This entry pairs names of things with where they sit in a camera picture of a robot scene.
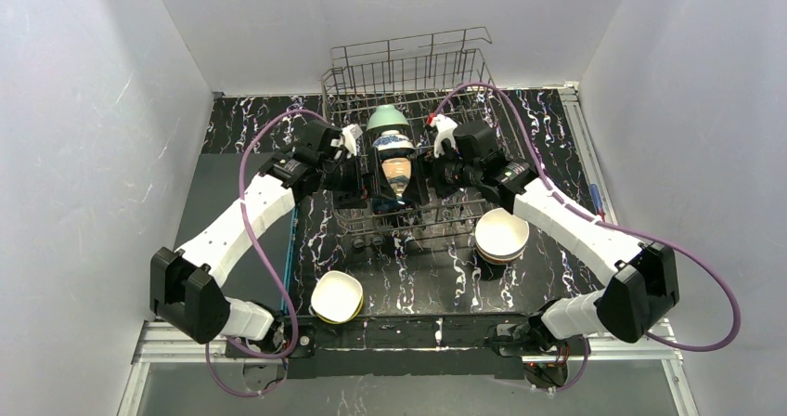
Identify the orange striped bowl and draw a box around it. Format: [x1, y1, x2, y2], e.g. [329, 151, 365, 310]
[474, 208, 530, 265]

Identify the blue floral bowl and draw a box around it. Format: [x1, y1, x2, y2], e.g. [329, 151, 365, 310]
[372, 130, 415, 155]

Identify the cream white round bowl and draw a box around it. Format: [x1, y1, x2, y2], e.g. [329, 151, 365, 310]
[381, 157, 412, 185]

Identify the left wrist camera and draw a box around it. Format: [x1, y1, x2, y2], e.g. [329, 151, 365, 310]
[336, 123, 363, 160]

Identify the grey wire dish rack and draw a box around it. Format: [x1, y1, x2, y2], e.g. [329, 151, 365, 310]
[321, 27, 525, 250]

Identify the grey mat blue edge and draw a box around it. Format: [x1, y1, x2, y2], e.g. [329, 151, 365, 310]
[173, 153, 296, 312]

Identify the white square bowl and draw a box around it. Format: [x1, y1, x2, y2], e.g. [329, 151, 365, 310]
[310, 270, 364, 320]

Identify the tan interior dark bowl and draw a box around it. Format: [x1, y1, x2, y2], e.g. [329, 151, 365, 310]
[371, 176, 415, 215]

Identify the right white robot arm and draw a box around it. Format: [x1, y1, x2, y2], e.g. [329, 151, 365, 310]
[417, 114, 679, 345]

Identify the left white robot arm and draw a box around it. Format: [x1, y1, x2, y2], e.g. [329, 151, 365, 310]
[149, 120, 362, 344]

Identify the yellow rimmed bowl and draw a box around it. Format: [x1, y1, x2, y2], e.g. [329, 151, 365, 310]
[310, 302, 364, 325]

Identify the green celadon bowl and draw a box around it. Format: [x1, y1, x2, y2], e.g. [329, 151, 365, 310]
[367, 104, 409, 133]

